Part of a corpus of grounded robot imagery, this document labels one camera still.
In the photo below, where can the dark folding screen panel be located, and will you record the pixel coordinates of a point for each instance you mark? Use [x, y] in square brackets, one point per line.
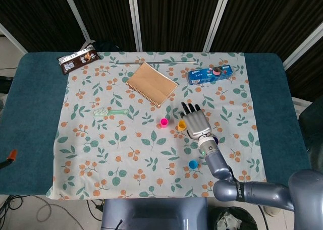
[265, 18]
[38, 13]
[106, 13]
[308, 71]
[176, 13]

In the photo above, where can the black trash bin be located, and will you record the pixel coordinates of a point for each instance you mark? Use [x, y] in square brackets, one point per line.
[227, 220]

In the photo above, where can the brown spiral notebook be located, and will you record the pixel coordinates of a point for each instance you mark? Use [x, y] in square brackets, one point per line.
[151, 83]

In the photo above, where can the dark blue plastic cup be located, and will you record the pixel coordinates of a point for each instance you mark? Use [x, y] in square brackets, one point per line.
[215, 140]

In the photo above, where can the brown snack packet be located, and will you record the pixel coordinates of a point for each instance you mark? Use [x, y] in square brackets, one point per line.
[78, 59]

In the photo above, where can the teal table cover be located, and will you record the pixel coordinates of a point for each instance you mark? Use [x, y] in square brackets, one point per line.
[30, 114]

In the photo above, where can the white table foot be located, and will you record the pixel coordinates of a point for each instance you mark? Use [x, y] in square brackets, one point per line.
[271, 211]

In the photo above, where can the blue Oreo cookie box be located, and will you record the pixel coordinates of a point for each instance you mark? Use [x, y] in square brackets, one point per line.
[209, 75]

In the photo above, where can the orange tipped black tool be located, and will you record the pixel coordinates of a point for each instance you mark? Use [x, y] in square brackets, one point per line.
[12, 155]

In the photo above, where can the thin metal rod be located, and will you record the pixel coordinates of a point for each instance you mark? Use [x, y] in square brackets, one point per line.
[131, 62]

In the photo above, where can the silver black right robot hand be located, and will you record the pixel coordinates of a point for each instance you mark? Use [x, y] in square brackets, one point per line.
[198, 125]

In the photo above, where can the green brush white bristles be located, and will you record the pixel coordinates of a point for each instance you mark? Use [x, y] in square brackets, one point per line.
[113, 112]

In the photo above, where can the pink plastic cup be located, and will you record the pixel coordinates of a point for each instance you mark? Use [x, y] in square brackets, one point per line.
[164, 123]

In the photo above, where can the dark chair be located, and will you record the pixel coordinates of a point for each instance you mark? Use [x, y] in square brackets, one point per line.
[313, 129]

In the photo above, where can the floral fruit print tablecloth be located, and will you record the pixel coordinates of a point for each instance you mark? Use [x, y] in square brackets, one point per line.
[126, 144]

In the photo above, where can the light blue plastic cup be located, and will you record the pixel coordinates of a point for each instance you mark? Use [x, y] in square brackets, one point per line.
[193, 164]

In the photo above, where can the grey blue robot torso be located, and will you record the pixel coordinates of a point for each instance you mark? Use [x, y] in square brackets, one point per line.
[151, 212]

